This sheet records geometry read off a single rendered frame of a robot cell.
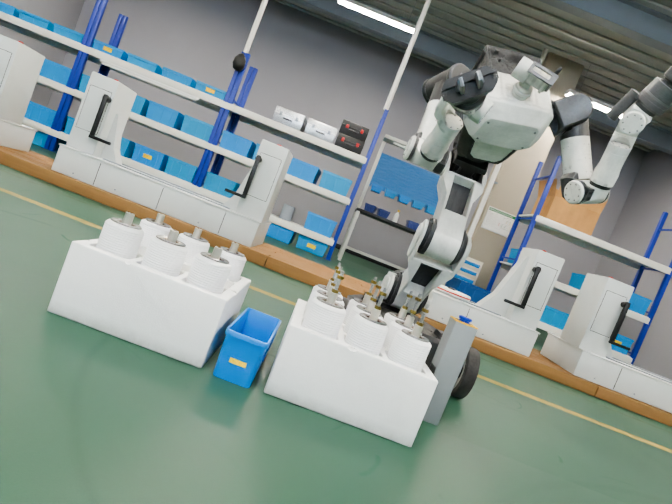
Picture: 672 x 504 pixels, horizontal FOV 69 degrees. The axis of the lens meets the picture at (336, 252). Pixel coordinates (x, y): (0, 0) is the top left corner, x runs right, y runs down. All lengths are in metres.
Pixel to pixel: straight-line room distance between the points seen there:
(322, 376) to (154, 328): 0.42
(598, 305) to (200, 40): 8.72
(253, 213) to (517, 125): 2.15
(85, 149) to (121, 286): 2.62
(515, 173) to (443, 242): 6.22
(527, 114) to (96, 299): 1.37
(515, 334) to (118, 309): 2.85
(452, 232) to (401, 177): 5.60
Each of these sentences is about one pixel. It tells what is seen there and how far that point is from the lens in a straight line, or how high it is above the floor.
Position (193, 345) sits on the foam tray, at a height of 0.05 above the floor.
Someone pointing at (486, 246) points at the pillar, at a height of 0.97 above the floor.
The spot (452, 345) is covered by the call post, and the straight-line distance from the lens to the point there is 1.50.
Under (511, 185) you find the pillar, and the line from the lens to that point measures 7.94.
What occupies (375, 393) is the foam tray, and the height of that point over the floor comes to 0.10.
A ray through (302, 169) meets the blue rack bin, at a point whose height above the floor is 0.91.
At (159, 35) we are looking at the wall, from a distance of 10.87.
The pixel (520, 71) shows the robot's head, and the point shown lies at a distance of 1.69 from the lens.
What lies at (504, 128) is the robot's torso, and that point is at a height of 0.94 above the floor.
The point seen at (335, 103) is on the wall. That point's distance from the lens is 9.96.
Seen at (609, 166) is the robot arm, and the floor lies 0.92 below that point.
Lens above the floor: 0.45
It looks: 3 degrees down
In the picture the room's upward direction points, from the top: 22 degrees clockwise
